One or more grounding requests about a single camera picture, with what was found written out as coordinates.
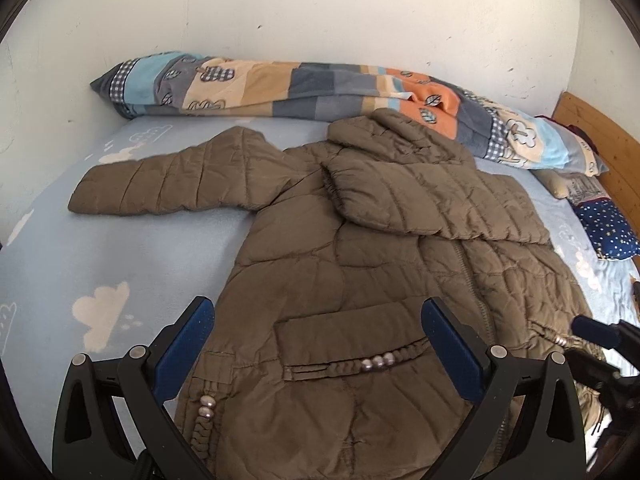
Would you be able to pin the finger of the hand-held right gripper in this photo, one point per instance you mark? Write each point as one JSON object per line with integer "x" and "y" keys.
{"x": 590, "y": 366}
{"x": 592, "y": 331}

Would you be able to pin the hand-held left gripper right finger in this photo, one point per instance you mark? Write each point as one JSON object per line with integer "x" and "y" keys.
{"x": 452, "y": 345}

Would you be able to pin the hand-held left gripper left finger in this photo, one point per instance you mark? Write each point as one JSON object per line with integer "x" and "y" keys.
{"x": 186, "y": 332}

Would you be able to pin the brown quilted jacket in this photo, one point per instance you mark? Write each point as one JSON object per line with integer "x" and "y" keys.
{"x": 380, "y": 260}

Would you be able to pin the navy star-print pillow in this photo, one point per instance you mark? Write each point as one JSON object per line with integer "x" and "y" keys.
{"x": 607, "y": 232}

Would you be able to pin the light blue cloud bed sheet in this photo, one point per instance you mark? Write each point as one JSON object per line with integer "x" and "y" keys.
{"x": 100, "y": 250}

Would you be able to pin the white and maroon printed pillow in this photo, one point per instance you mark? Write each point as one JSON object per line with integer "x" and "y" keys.
{"x": 592, "y": 191}

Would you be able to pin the beige pillow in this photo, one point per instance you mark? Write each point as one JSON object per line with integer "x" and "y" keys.
{"x": 552, "y": 182}

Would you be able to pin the wooden headboard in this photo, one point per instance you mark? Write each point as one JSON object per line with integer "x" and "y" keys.
{"x": 595, "y": 125}

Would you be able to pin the patchwork leaf-print quilt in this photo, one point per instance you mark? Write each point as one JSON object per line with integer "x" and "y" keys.
{"x": 280, "y": 87}

